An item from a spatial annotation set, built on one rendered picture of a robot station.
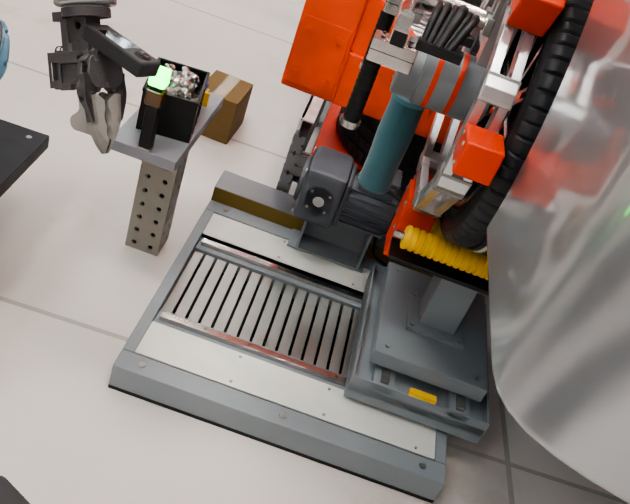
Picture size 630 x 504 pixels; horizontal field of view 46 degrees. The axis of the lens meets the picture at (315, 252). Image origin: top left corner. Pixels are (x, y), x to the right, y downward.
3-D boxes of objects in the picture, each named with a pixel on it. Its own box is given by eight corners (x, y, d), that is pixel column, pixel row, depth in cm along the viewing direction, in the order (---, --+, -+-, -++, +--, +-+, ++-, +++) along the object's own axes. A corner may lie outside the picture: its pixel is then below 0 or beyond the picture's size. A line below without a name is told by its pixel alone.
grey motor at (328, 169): (401, 304, 226) (448, 212, 207) (271, 256, 225) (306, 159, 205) (406, 270, 241) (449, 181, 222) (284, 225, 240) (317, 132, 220)
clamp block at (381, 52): (408, 76, 145) (419, 51, 142) (365, 59, 145) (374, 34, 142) (410, 67, 149) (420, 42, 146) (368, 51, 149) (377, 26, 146)
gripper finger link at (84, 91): (100, 121, 113) (95, 62, 111) (109, 121, 113) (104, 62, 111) (77, 123, 109) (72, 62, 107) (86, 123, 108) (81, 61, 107)
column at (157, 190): (156, 256, 221) (185, 135, 198) (124, 244, 221) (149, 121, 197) (167, 238, 230) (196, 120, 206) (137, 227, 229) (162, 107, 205)
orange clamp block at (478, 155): (488, 166, 144) (489, 188, 137) (450, 152, 144) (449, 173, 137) (504, 135, 140) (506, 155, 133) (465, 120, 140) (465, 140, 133)
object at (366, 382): (475, 446, 188) (492, 421, 183) (341, 398, 187) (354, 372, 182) (474, 323, 230) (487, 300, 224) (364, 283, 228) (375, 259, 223)
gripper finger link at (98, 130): (82, 153, 116) (76, 92, 114) (111, 153, 113) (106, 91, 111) (67, 154, 113) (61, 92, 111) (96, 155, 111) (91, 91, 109)
